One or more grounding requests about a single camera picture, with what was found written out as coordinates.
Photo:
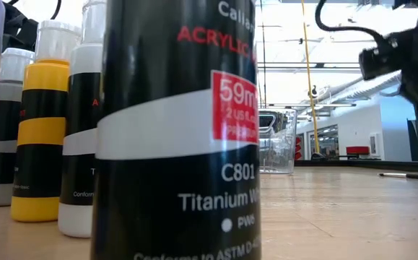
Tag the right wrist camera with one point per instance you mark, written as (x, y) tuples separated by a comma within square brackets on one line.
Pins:
[(382, 59)]

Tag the black panel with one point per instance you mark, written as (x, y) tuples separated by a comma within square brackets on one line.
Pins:
[(412, 144)]

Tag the white paint bottle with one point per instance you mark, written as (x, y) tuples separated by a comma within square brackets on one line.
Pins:
[(80, 108), (176, 126)]

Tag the grey paint bottle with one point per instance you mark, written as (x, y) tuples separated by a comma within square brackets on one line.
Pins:
[(6, 119)]

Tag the red cabinet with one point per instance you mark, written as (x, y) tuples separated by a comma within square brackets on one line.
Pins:
[(357, 150)]

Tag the clear plastic bin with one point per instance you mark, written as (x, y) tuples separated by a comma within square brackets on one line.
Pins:
[(277, 144)]

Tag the black aluminium table frame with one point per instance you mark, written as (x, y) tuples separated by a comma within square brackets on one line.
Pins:
[(356, 166)]

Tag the yellow paint bottle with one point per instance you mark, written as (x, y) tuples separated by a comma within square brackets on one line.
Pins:
[(40, 137)]

